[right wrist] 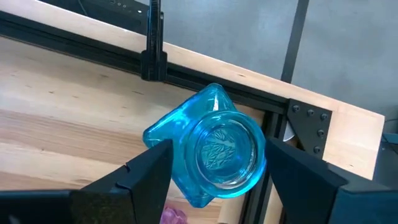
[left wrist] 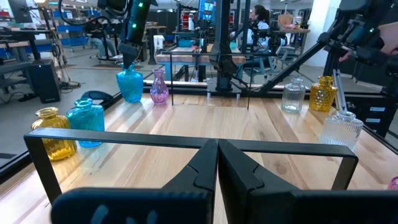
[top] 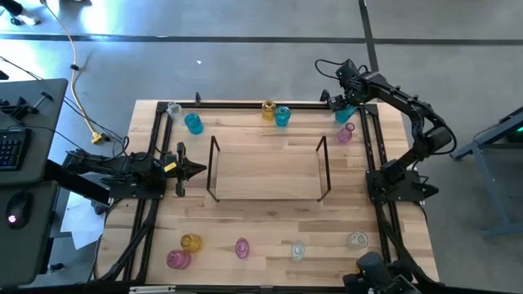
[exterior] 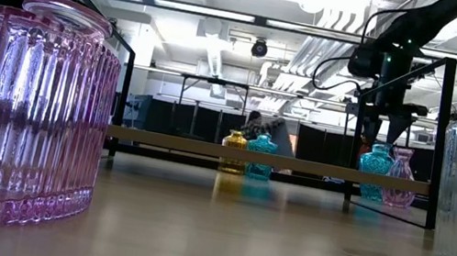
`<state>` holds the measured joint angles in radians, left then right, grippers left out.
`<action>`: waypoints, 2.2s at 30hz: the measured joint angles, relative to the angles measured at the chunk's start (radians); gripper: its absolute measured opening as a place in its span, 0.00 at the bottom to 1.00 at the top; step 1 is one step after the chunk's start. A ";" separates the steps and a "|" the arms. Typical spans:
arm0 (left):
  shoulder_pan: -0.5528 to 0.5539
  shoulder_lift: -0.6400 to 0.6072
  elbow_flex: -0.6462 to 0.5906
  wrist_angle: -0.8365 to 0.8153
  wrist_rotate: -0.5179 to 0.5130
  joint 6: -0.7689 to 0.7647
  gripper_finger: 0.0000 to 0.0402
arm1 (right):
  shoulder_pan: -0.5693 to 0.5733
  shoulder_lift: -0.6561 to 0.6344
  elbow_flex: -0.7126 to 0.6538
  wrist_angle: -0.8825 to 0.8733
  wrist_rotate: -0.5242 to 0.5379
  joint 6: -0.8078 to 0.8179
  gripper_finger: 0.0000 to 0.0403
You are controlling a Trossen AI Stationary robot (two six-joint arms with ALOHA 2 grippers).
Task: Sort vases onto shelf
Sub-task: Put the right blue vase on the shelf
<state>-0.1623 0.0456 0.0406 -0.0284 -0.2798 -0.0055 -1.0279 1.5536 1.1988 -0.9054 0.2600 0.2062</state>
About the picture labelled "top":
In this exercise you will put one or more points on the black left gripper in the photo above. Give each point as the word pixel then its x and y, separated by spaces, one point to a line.
pixel 181 175

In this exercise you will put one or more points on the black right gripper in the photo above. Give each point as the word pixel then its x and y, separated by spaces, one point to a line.
pixel 355 87

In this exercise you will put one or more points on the large blue glass vase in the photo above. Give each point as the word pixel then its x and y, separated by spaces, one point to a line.
pixel 345 116

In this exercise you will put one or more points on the small pink narrow-neck vase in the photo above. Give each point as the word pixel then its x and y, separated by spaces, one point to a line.
pixel 345 134

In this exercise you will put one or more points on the blue medallion embossed glass vase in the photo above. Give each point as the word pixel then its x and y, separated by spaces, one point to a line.
pixel 193 123

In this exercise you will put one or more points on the clear ribbed glass vase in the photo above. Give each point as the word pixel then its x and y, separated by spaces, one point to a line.
pixel 175 109

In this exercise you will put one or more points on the small blue glass vase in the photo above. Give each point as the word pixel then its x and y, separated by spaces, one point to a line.
pixel 282 116

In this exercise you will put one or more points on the small yellow glass vase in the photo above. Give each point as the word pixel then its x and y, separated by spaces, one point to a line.
pixel 268 110

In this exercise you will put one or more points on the pink ringed glass vase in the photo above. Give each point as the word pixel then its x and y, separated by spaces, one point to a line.
pixel 178 259

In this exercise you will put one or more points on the pink oval ribbed glass vase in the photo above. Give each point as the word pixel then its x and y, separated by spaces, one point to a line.
pixel 242 248

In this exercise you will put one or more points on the oval clear glass vase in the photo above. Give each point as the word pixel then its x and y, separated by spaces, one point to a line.
pixel 298 250

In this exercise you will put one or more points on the round clear glass vase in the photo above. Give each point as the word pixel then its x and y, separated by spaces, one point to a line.
pixel 357 240

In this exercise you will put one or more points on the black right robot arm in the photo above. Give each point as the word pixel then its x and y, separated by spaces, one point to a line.
pixel 408 102

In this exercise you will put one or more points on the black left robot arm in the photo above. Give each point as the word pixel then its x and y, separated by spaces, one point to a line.
pixel 122 167

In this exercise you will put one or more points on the yellow tag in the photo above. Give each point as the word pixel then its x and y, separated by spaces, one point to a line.
pixel 170 166

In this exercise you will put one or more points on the black support beam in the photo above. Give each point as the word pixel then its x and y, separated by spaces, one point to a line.
pixel 77 183

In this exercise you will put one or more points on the white paper sheet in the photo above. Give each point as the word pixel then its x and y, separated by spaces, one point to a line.
pixel 81 222

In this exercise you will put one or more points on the dark grey desk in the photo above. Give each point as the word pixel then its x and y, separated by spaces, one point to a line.
pixel 41 122

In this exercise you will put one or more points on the grey metal side table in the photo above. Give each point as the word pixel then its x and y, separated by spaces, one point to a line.
pixel 492 192

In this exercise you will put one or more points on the black floor plug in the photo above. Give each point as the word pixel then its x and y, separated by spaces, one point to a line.
pixel 55 267

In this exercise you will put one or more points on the black device with green light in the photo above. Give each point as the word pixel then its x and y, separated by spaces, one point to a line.
pixel 517 132

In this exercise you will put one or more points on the black computer mouse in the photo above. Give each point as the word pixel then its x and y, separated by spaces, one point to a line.
pixel 18 204

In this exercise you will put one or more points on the black keyboard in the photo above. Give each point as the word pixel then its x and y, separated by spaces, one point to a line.
pixel 12 149

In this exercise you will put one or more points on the black desk clamp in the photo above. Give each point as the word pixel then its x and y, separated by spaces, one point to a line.
pixel 18 109

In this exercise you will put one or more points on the person's foot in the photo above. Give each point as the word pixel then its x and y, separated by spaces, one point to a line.
pixel 12 8

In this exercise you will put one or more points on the black frame clamp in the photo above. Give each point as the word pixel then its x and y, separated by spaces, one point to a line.
pixel 324 96
pixel 198 99

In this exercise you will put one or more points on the black aluminium table frame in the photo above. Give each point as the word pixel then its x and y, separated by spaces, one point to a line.
pixel 245 105

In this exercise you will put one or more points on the silver metal bracket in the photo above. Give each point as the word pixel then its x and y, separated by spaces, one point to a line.
pixel 151 289

